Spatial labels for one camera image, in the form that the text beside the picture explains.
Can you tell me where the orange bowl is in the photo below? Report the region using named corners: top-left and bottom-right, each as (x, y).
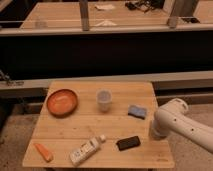
top-left (46, 89), bottom-right (78, 117)

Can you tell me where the folded white paper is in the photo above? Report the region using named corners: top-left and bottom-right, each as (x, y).
top-left (94, 20), bottom-right (117, 27)

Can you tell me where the blue sponge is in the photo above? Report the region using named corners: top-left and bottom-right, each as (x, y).
top-left (128, 105), bottom-right (147, 119)

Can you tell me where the clear plastic cup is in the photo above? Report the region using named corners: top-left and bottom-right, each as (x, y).
top-left (96, 89), bottom-right (112, 112)

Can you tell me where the black cable bundle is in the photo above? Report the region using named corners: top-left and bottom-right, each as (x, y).
top-left (124, 0), bottom-right (165, 14)

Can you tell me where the white paper sheet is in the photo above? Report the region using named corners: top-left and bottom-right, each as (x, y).
top-left (95, 4), bottom-right (115, 11)

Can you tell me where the small wooden table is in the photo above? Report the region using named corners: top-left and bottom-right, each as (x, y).
top-left (22, 81), bottom-right (174, 169)

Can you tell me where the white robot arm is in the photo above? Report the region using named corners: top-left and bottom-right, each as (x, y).
top-left (150, 98), bottom-right (213, 154)

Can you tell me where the grey metal post right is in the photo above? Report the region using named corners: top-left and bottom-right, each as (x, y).
top-left (166, 0), bottom-right (200, 29)

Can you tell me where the white labelled bottle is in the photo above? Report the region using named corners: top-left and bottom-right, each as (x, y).
top-left (70, 135), bottom-right (106, 166)

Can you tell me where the metal clamp on rail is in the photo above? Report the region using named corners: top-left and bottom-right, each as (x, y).
top-left (0, 69), bottom-right (24, 86)

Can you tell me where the orange carrot piece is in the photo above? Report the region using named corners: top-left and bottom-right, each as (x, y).
top-left (34, 143), bottom-right (53, 162)

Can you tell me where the black eraser block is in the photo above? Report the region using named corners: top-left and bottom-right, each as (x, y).
top-left (116, 136), bottom-right (141, 151)

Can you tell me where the grey metal post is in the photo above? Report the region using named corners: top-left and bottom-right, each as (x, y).
top-left (166, 0), bottom-right (200, 29)
top-left (79, 0), bottom-right (90, 31)

